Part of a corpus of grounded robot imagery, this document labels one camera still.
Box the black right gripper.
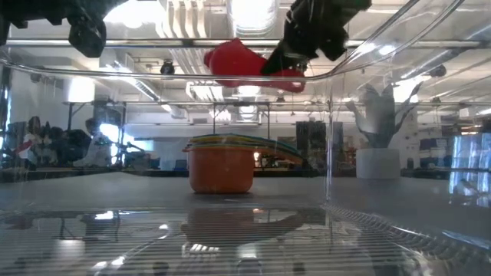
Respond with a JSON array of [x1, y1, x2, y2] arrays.
[[262, 0, 373, 77]]

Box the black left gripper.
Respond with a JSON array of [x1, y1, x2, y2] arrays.
[[0, 0, 130, 59]]

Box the red measuring cup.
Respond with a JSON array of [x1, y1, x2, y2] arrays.
[[203, 37, 308, 94]]

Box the yellow measuring cup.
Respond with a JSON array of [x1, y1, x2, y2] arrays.
[[187, 136, 300, 154]]

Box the green measuring cup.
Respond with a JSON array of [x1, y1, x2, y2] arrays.
[[185, 143, 303, 159]]

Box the orange measuring cup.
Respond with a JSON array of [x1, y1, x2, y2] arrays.
[[182, 146, 304, 195]]

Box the clear plastic basket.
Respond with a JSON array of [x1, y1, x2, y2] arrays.
[[0, 0, 491, 276]]

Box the black cabinet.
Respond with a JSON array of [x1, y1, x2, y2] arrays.
[[295, 120, 327, 169]]

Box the green artificial plant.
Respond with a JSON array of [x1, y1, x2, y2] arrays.
[[344, 81, 423, 150]]

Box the person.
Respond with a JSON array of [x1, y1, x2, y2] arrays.
[[15, 116, 44, 169], [72, 117, 116, 168]]

